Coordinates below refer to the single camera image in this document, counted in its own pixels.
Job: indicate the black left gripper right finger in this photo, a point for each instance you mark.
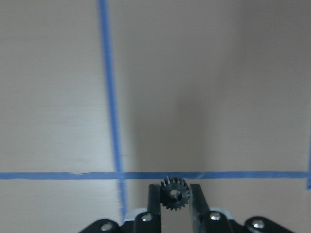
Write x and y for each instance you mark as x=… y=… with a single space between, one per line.
x=204 y=219

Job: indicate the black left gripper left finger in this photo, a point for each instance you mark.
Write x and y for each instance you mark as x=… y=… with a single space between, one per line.
x=150 y=220

